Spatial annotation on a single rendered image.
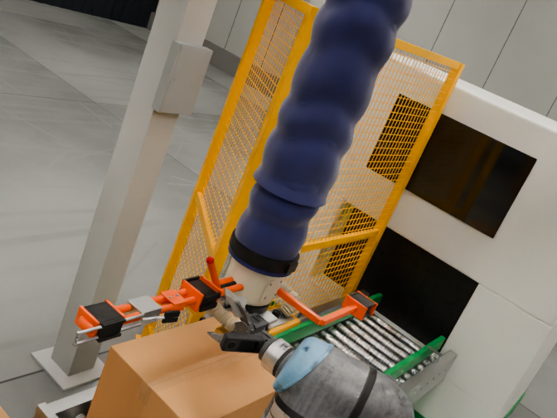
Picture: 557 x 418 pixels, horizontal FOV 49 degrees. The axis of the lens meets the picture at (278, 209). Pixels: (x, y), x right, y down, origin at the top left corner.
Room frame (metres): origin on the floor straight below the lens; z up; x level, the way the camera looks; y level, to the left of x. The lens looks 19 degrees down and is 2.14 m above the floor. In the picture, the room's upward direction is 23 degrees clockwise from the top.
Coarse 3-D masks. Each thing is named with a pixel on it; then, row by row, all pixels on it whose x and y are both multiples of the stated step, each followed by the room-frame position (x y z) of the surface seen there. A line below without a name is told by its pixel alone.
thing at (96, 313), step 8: (96, 304) 1.28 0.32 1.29; (104, 304) 1.29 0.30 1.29; (112, 304) 1.31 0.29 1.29; (80, 312) 1.24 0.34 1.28; (88, 312) 1.24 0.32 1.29; (96, 312) 1.25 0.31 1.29; (104, 312) 1.26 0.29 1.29; (112, 312) 1.28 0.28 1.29; (120, 312) 1.29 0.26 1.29; (88, 320) 1.23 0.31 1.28; (96, 320) 1.22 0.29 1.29; (104, 320) 1.23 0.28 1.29; (80, 328) 1.24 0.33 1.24
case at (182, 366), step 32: (128, 352) 1.62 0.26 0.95; (160, 352) 1.68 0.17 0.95; (192, 352) 1.75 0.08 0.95; (224, 352) 1.82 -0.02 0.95; (128, 384) 1.55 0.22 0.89; (160, 384) 1.54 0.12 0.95; (192, 384) 1.60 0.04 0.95; (224, 384) 1.66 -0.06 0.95; (256, 384) 1.73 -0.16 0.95; (96, 416) 1.59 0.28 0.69; (128, 416) 1.53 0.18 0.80; (160, 416) 1.47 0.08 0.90; (192, 416) 1.46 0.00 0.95; (224, 416) 1.52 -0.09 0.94; (256, 416) 1.69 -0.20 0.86
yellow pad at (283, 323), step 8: (272, 312) 1.80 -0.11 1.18; (280, 312) 1.85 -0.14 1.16; (280, 320) 1.80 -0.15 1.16; (288, 320) 1.82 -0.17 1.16; (296, 320) 1.85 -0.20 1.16; (216, 328) 1.61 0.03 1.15; (224, 328) 1.62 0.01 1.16; (264, 328) 1.71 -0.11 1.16; (272, 328) 1.73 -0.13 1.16; (280, 328) 1.76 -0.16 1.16; (288, 328) 1.80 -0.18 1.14
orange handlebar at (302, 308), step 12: (228, 288) 1.65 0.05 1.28; (240, 288) 1.69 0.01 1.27; (156, 300) 1.43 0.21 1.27; (168, 300) 1.45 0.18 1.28; (180, 300) 1.47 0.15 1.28; (192, 300) 1.50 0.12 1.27; (288, 300) 1.74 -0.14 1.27; (300, 312) 1.72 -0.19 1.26; (312, 312) 1.71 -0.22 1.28; (336, 312) 1.77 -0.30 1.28; (348, 312) 1.82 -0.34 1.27; (84, 324) 1.21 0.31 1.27; (324, 324) 1.69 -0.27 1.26
